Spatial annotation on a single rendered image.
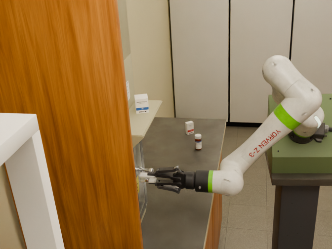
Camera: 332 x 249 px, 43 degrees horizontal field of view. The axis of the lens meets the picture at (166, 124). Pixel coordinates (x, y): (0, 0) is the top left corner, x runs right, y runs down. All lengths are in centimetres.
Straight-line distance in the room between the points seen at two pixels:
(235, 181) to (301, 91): 43
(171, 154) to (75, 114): 116
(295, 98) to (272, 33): 281
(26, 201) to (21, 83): 92
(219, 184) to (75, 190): 56
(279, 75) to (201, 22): 283
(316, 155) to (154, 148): 93
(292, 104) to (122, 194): 74
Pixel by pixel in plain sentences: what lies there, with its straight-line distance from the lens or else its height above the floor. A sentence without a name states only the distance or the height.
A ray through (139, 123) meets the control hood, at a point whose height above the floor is 151.
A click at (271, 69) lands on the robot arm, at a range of 175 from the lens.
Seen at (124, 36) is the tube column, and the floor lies 179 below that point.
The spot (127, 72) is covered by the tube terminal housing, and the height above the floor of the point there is 165.
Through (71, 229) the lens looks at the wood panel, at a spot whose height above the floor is 113.
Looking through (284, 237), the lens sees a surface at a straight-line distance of 260.
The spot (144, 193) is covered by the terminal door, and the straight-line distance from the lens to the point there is 193.
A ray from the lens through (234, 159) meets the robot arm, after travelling 182.
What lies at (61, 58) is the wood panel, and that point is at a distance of 136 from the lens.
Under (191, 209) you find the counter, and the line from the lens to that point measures 204.
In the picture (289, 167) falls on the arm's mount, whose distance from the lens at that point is 231.
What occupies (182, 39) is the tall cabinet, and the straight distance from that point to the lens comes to 458.
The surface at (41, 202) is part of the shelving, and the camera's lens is 56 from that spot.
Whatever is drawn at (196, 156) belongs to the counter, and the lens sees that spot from 246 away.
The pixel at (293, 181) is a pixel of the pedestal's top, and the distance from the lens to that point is 230.
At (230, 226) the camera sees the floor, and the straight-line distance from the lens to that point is 343.
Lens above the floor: 218
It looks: 26 degrees down
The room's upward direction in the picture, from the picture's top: 4 degrees counter-clockwise
